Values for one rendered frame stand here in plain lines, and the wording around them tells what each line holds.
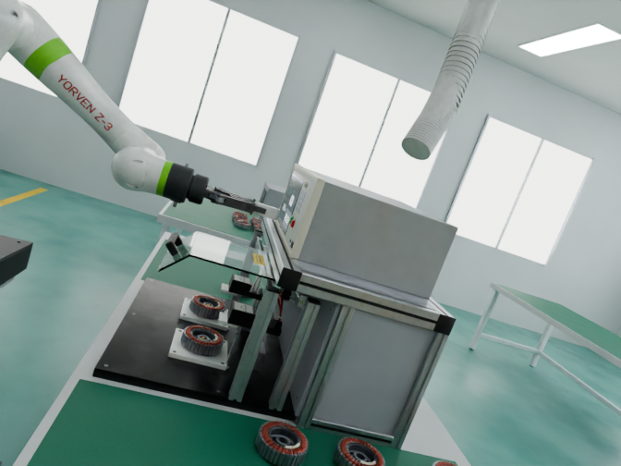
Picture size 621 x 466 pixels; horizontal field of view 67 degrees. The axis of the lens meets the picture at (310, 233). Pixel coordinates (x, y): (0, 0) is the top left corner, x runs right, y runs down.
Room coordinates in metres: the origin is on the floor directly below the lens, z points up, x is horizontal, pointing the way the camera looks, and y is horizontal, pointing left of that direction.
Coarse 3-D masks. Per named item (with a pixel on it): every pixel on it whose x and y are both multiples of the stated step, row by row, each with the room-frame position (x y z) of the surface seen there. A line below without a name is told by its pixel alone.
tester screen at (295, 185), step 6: (294, 174) 1.48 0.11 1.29; (294, 180) 1.44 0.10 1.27; (300, 180) 1.33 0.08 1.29; (288, 186) 1.51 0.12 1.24; (294, 186) 1.40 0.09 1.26; (300, 186) 1.30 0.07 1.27; (288, 192) 1.46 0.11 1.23; (294, 192) 1.36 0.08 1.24; (288, 198) 1.43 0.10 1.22; (282, 204) 1.51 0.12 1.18; (288, 204) 1.39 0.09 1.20; (282, 210) 1.47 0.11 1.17; (282, 222) 1.39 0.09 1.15
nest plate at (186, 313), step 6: (186, 300) 1.46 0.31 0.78; (186, 306) 1.41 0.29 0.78; (186, 312) 1.37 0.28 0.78; (192, 312) 1.39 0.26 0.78; (180, 318) 1.34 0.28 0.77; (186, 318) 1.34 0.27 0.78; (192, 318) 1.34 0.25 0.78; (198, 318) 1.36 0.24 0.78; (204, 318) 1.37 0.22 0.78; (204, 324) 1.35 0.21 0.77; (210, 324) 1.36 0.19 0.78; (216, 324) 1.36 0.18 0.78
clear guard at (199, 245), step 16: (192, 240) 1.15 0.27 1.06; (208, 240) 1.19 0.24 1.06; (224, 240) 1.25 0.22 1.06; (176, 256) 1.06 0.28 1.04; (192, 256) 1.02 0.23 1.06; (208, 256) 1.05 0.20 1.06; (224, 256) 1.10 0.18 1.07; (240, 256) 1.15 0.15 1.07; (256, 272) 1.06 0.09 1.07; (272, 272) 1.11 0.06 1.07
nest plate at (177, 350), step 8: (176, 336) 1.20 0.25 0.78; (176, 344) 1.15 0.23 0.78; (224, 344) 1.25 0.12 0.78; (176, 352) 1.11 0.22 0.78; (184, 352) 1.12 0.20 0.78; (192, 352) 1.14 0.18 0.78; (224, 352) 1.20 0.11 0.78; (184, 360) 1.11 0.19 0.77; (192, 360) 1.11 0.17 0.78; (200, 360) 1.12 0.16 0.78; (208, 360) 1.13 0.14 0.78; (216, 360) 1.15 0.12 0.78; (224, 360) 1.16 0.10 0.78; (224, 368) 1.13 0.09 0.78
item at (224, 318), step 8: (232, 304) 1.20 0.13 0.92; (240, 304) 1.22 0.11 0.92; (232, 312) 1.17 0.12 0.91; (240, 312) 1.17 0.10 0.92; (248, 312) 1.18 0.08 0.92; (224, 320) 1.17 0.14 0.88; (232, 320) 1.17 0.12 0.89; (240, 320) 1.17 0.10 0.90; (248, 320) 1.18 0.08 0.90; (272, 320) 1.25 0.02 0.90; (272, 328) 1.19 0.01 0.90
